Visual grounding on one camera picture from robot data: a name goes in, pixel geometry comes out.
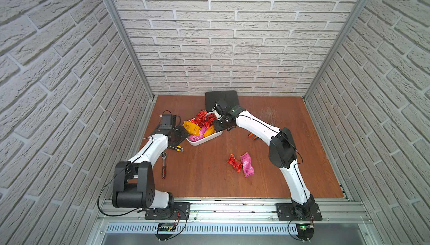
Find orange tea bag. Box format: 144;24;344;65
183;121;200;135

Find red tea bag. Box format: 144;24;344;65
228;154;243;173

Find pink tea bag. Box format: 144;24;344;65
188;127;207;142
240;152;255;178

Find yellow tea bag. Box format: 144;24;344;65
203;126;216;138

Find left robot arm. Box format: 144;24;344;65
112;113;189;209

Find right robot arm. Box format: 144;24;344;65
213;102;315;219

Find black plastic tool case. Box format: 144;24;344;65
205;90;240;112

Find left controller board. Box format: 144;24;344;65
155;223;177;241

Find controller board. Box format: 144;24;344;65
155;223;177;241
296;224;314;242

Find right controller board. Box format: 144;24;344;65
296;224;314;242

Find red handled ratchet wrench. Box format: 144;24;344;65
161;152;168;180

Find orange handled pliers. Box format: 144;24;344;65
247;133;259;140

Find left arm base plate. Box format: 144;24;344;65
144;202;191;221

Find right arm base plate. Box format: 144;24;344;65
275;203;323;221

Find aluminium front rail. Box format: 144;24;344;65
96;198;372;224

